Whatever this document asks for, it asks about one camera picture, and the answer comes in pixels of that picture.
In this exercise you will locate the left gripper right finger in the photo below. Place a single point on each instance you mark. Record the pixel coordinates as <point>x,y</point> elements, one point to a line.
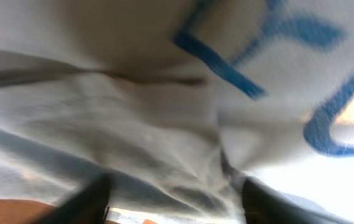
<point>263,206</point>

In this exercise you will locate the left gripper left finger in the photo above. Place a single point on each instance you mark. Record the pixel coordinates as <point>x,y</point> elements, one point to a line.
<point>89,206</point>

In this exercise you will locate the light blue t-shirt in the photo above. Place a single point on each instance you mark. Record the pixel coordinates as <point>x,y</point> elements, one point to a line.
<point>179,101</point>

